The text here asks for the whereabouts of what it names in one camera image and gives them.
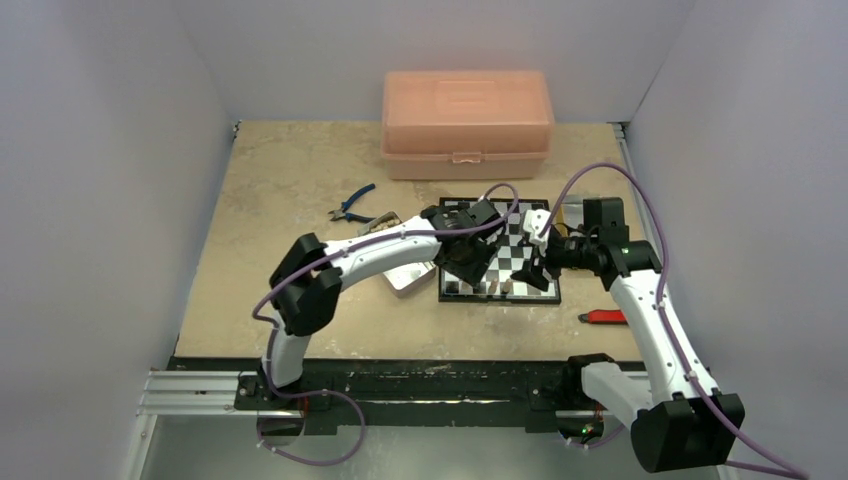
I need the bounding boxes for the blue handled cutting pliers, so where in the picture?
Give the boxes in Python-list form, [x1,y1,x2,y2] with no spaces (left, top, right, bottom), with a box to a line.
[327,183,377,225]

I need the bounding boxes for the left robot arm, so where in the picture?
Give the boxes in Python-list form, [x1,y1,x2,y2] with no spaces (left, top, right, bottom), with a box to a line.
[252,198,508,409]

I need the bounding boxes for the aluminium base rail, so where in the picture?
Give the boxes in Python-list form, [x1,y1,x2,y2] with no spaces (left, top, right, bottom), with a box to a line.
[138,357,618,436]

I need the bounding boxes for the pink plastic storage box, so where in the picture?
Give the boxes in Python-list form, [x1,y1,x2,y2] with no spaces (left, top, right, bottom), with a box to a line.
[381,70,555,181]

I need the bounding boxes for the black white chess board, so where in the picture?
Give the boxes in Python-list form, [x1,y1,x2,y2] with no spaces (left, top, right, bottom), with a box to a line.
[438,199,562,305]

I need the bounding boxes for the gold metal tin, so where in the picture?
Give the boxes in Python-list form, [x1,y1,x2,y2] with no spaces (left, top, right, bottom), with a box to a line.
[555,202,584,229]

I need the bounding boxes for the red black utility knife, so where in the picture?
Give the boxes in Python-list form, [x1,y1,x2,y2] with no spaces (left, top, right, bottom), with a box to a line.
[578,309,627,325]

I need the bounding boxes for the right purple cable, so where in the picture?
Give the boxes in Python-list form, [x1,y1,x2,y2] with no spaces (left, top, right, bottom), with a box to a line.
[537,162,810,480]

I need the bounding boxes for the light wooden chess pieces pile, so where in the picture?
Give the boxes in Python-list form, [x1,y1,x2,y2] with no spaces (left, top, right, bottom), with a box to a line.
[370,217,398,232]

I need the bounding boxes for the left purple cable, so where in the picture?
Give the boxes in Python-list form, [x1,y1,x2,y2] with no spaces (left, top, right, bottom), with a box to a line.
[251,182,521,468]

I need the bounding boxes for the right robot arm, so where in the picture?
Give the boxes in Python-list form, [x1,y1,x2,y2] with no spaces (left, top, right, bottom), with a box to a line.
[512,197,745,473]

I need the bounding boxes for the silver pink metal tin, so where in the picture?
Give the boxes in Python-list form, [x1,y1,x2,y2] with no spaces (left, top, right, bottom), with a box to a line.
[357,211,436,298]

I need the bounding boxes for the purple cable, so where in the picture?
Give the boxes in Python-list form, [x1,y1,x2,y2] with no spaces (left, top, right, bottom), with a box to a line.
[251,182,521,468]
[537,162,810,480]

